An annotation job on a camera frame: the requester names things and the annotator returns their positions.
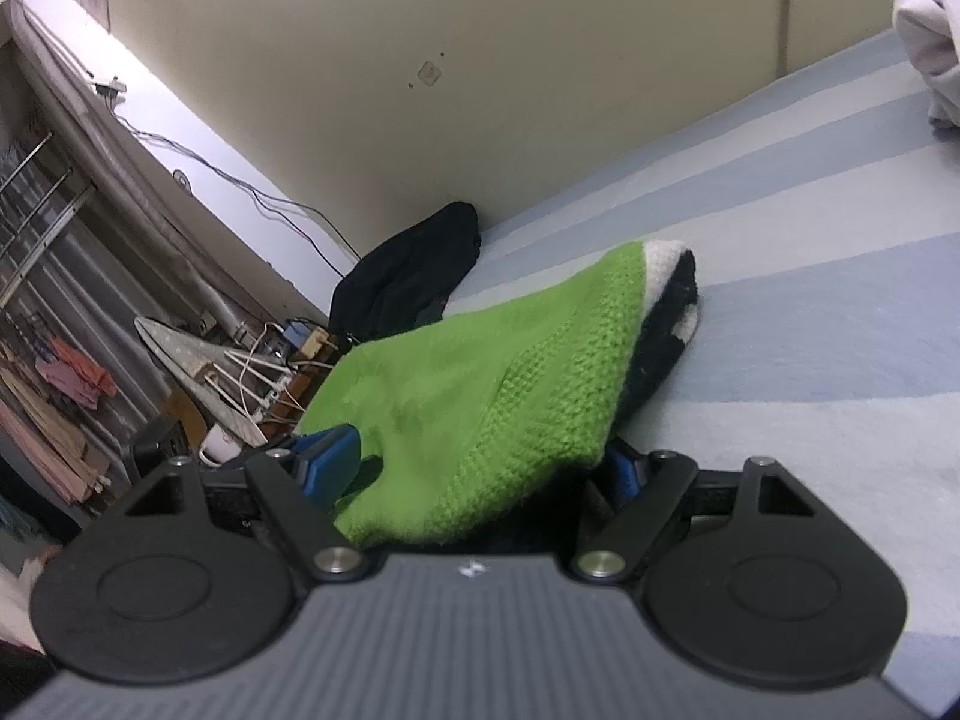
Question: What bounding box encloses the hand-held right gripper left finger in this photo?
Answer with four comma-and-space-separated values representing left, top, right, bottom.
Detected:
124, 426, 370, 583

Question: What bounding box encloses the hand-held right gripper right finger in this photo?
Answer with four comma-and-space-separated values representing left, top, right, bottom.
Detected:
568, 441, 820, 584

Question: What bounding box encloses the green navy striped knit sweater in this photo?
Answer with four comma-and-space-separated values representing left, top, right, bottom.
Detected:
300, 238, 703, 557

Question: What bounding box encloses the white cup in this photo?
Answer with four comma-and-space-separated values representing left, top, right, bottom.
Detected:
198, 424, 245, 467

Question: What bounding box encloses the white ironing board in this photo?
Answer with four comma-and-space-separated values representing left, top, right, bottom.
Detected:
135, 315, 305, 449

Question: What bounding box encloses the brown wooden stand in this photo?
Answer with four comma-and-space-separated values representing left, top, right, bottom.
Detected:
255, 345, 338, 428

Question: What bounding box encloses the pink hanging cloth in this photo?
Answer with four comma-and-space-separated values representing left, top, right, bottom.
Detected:
34, 336, 119, 412

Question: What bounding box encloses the blue power adapter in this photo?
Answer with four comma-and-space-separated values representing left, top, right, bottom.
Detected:
283, 319, 332, 361

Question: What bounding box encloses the black garment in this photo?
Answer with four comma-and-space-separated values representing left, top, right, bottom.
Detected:
328, 202, 482, 350

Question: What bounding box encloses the blue striped bed sheet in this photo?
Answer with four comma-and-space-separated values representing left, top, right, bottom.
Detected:
442, 26, 960, 720

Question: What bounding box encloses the metal window grille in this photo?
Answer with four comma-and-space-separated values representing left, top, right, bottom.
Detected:
0, 129, 100, 308

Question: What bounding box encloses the grey curtain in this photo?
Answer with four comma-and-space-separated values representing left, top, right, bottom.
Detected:
9, 0, 260, 335

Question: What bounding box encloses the white folded cloth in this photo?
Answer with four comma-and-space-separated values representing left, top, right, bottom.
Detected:
887, 0, 960, 130

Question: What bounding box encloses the thin dark wall cable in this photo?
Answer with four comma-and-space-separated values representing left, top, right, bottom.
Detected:
120, 127, 359, 260
169, 157, 346, 275

